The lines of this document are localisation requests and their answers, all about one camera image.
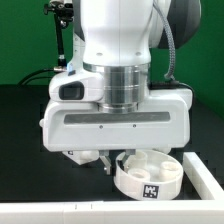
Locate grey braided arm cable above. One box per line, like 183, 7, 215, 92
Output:
151, 0, 194, 93

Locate white L-shaped obstacle fence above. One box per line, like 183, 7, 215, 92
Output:
0, 152, 224, 224

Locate white round stool seat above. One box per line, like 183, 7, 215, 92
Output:
114, 150, 183, 201

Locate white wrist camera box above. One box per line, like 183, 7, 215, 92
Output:
49, 70, 104, 102

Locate black cables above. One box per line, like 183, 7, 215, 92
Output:
17, 66, 69, 87

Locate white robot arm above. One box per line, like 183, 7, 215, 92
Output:
40, 0, 201, 164

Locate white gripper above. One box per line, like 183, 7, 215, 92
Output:
40, 89, 192, 175

